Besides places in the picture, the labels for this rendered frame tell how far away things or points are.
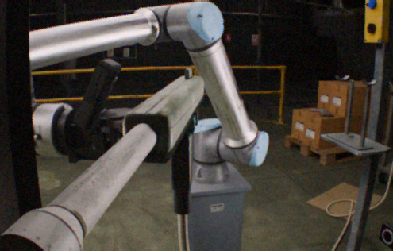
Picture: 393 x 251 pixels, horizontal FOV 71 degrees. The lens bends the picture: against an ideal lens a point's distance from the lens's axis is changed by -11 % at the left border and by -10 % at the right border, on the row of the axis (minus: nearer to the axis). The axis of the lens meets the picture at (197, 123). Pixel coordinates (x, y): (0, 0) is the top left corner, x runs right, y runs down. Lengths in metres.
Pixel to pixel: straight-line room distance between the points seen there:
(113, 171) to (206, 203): 1.18
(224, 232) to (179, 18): 0.97
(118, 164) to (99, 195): 0.04
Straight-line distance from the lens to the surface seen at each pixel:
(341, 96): 3.82
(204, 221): 1.40
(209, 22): 0.89
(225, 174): 1.42
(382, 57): 1.68
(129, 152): 0.21
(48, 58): 0.73
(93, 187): 0.16
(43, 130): 0.50
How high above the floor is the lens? 1.22
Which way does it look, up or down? 13 degrees down
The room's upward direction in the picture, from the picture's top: straight up
